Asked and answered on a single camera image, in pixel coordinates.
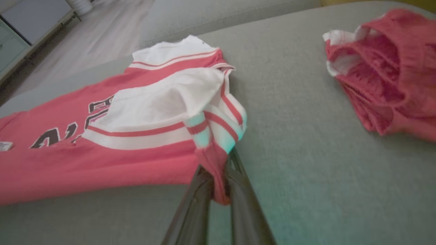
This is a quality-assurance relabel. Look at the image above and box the red shorts white trim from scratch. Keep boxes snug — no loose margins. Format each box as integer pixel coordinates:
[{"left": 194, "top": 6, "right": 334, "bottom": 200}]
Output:
[{"left": 323, "top": 9, "right": 436, "bottom": 142}]

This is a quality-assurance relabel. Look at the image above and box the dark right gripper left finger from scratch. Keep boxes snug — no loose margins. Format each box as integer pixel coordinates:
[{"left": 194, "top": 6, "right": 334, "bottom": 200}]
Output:
[{"left": 162, "top": 167, "right": 215, "bottom": 245}]

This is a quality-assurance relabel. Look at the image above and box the red basketball jersey white trim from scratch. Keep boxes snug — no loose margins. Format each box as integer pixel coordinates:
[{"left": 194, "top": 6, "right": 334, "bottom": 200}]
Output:
[{"left": 0, "top": 35, "right": 248, "bottom": 206}]

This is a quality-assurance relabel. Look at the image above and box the large grey sofa seat cushion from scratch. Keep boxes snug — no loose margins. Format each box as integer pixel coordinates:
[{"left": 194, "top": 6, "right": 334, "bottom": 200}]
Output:
[{"left": 0, "top": 0, "right": 436, "bottom": 245}]

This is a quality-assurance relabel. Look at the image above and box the pale low cabinet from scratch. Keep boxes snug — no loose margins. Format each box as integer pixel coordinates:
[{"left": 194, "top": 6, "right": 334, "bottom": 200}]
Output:
[{"left": 0, "top": 0, "right": 82, "bottom": 85}]

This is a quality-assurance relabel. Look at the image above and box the white ribbed round object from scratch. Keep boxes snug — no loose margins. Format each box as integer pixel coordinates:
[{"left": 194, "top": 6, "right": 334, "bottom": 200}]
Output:
[{"left": 66, "top": 0, "right": 93, "bottom": 16}]

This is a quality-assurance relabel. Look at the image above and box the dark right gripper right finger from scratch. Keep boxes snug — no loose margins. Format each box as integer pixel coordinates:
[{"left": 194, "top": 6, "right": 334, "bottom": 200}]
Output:
[{"left": 223, "top": 148, "right": 276, "bottom": 245}]

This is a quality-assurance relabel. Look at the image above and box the mustard yellow upholstered panel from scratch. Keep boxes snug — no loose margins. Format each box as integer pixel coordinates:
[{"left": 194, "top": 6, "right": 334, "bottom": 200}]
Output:
[{"left": 320, "top": 0, "right": 436, "bottom": 12}]

